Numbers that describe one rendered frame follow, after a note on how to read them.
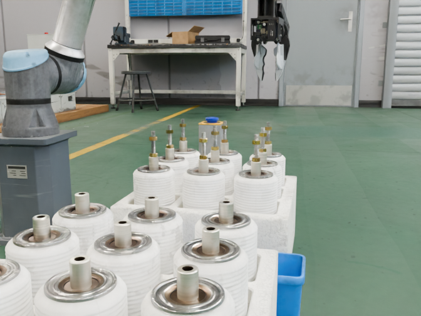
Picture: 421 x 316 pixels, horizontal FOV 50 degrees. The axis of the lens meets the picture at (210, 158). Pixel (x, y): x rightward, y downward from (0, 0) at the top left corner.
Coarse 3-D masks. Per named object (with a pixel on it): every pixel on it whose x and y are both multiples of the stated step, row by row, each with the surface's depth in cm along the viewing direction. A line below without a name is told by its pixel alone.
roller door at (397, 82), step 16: (400, 0) 537; (416, 0) 534; (400, 16) 540; (416, 16) 537; (400, 32) 544; (416, 32) 542; (400, 48) 547; (416, 48) 544; (384, 64) 558; (400, 64) 550; (416, 64) 547; (384, 80) 555; (400, 80) 554; (416, 80) 551; (384, 96) 557; (400, 96) 557; (416, 96) 554
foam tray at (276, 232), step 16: (288, 176) 128; (176, 192) 111; (288, 192) 111; (112, 208) 100; (128, 208) 99; (176, 208) 98; (288, 208) 98; (192, 224) 96; (256, 224) 93; (272, 224) 92; (288, 224) 93; (272, 240) 93; (288, 240) 96
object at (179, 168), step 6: (162, 162) 112; (168, 162) 112; (174, 162) 112; (180, 162) 112; (186, 162) 114; (174, 168) 111; (180, 168) 112; (186, 168) 114; (180, 174) 112; (180, 180) 113; (180, 186) 113
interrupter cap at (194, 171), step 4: (192, 168) 104; (196, 168) 104; (212, 168) 104; (216, 168) 103; (188, 172) 100; (192, 172) 100; (196, 172) 99; (208, 172) 101; (212, 172) 100; (216, 172) 99
